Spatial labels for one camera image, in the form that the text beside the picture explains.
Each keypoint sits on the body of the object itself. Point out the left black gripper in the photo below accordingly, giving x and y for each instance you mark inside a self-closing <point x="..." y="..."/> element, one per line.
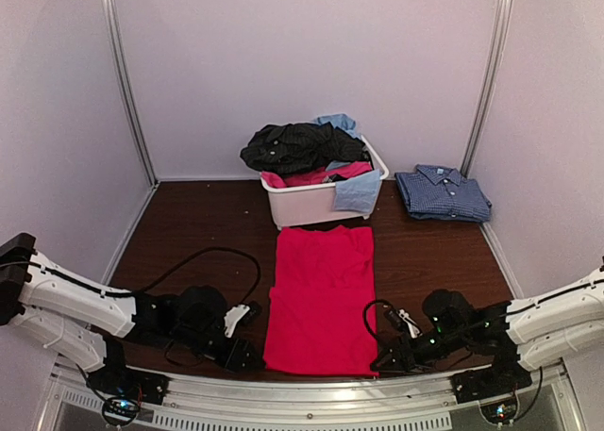
<point x="235" y="358"/>

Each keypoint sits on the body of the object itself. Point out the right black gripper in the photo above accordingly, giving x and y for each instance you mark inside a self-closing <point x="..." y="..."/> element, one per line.
<point x="403" y="353"/>

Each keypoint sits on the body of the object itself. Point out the red t-shirt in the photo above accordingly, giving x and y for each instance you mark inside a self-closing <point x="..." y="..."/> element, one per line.
<point x="324" y="280"/>

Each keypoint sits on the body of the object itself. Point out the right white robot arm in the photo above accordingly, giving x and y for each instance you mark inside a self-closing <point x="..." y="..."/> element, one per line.
<point x="521" y="333"/>

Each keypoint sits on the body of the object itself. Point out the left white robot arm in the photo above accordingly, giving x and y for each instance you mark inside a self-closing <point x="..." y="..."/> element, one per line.
<point x="87" y="322"/>

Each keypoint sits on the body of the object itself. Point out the white plastic laundry bin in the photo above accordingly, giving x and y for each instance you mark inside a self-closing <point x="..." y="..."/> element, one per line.
<point x="310" y="204"/>

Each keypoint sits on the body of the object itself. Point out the right circuit board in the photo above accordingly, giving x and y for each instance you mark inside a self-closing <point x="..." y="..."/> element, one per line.
<point x="501" y="411"/>

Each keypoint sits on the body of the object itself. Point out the circuit board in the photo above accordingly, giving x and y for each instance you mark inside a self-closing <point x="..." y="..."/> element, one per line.
<point x="118" y="411"/>
<point x="501" y="411"/>

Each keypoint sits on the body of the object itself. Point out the left circuit board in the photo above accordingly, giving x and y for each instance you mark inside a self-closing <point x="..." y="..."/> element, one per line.
<point x="118" y="411"/>

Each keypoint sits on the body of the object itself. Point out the light blue shirt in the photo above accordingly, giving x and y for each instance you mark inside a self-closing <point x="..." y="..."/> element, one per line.
<point x="358" y="189"/>

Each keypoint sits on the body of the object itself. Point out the folded blue checkered shirt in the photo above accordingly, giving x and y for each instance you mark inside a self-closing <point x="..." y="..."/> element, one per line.
<point x="442" y="193"/>

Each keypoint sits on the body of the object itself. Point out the pink garment in bin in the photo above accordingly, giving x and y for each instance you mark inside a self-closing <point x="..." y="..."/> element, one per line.
<point x="307" y="176"/>

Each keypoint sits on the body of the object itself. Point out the black striped shirt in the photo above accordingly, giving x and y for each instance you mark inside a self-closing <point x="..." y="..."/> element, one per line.
<point x="300" y="148"/>

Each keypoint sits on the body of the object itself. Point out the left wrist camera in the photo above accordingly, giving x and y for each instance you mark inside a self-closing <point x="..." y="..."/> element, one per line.
<point x="241" y="315"/>

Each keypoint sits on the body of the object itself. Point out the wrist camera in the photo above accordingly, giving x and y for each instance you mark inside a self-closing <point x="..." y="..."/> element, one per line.
<point x="401" y="320"/>
<point x="241" y="315"/>

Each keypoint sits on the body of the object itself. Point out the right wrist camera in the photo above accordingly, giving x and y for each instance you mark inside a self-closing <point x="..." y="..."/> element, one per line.
<point x="401" y="320"/>

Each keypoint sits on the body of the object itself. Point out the front aluminium rail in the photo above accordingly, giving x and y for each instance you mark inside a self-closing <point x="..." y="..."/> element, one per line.
<point x="424" y="402"/>

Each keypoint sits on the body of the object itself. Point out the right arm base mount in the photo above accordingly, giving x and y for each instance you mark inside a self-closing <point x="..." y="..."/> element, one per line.
<point x="475" y="385"/>

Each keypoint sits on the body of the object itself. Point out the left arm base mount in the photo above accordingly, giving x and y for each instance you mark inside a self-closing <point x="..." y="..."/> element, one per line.
<point x="146" y="387"/>

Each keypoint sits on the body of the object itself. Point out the left aluminium frame post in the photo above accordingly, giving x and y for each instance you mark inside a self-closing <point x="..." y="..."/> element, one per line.
<point x="126" y="91"/>

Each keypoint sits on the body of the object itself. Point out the aluminium frame post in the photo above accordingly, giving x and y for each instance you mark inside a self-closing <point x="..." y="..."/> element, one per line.
<point x="503" y="14"/>
<point x="126" y="91"/>

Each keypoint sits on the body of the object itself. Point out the right aluminium frame post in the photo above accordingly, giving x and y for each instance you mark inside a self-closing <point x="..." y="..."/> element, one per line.
<point x="503" y="14"/>

